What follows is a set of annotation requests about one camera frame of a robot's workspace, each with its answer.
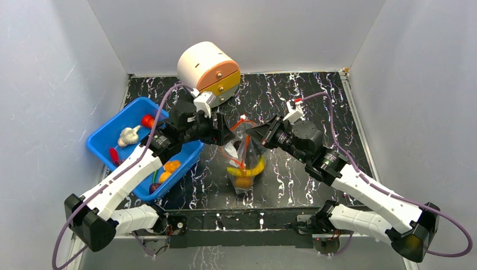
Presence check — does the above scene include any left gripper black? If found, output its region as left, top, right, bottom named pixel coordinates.
left=181, top=110, right=235, bottom=147

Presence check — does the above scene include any clear zip top bag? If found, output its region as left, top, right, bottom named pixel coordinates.
left=219, top=115, right=266, bottom=195

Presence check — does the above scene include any yellow banana toy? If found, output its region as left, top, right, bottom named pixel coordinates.
left=226, top=155, right=266, bottom=177

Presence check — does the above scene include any orange tangerine toy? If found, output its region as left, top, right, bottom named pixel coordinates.
left=234, top=177, right=254, bottom=190

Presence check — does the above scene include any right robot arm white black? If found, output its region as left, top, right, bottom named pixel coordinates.
left=246, top=115, right=439, bottom=263

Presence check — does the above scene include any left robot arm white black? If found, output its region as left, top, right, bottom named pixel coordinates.
left=64, top=102, right=235, bottom=252

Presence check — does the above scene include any crumpled orange food toy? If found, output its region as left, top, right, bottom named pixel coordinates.
left=158, top=172, right=172, bottom=184

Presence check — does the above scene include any round white drawer cabinet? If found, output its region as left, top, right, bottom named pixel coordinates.
left=177, top=41, right=241, bottom=108

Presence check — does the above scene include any green bean toy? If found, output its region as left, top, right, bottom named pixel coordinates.
left=151, top=170, right=158, bottom=184

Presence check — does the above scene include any red orange pepper toy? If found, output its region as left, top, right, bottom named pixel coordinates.
left=141, top=114, right=155, bottom=129

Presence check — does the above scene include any purple mangosteen toy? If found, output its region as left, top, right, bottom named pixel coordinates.
left=148, top=183, right=161, bottom=195

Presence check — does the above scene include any blue plastic bin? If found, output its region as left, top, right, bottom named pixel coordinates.
left=86, top=97, right=205, bottom=201

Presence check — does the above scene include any white garlic toy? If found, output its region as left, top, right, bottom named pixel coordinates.
left=118, top=125, right=141, bottom=147

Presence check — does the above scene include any red chili toy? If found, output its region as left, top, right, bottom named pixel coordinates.
left=109, top=147, right=121, bottom=166

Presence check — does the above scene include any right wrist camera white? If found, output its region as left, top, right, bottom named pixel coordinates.
left=284, top=98, right=304, bottom=124

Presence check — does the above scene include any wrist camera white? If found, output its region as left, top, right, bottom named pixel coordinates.
left=191, top=88, right=216, bottom=118
left=284, top=98, right=304, bottom=124

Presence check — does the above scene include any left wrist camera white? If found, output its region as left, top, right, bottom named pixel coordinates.
left=191, top=88, right=216, bottom=118

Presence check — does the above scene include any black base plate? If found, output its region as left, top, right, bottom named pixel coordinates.
left=164, top=208, right=340, bottom=251

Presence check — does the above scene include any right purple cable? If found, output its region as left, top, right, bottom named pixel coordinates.
left=294, top=91, right=473, bottom=258

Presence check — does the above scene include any purple cable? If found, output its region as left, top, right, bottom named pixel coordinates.
left=294, top=91, right=473, bottom=258
left=52, top=83, right=195, bottom=270

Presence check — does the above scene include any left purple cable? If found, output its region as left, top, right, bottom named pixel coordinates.
left=52, top=83, right=195, bottom=270

